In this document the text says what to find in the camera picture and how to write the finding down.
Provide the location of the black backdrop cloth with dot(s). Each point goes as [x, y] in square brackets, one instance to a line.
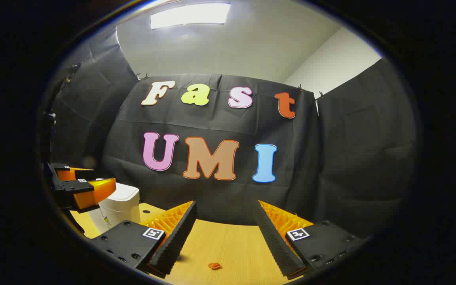
[212, 122]

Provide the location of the wooden desktop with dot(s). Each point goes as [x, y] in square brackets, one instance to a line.
[232, 245]

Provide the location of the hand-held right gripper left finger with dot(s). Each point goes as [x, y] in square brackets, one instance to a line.
[172, 241]

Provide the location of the ceiling light panel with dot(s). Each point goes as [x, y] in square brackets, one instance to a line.
[190, 15]

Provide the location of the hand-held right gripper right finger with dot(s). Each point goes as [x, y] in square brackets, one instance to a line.
[275, 241]

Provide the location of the white desktop garbage bin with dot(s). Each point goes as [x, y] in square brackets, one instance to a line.
[123, 206]

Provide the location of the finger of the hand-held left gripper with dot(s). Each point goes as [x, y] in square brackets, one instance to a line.
[62, 168]
[76, 187]

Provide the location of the orange paper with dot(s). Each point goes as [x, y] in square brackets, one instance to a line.
[214, 266]

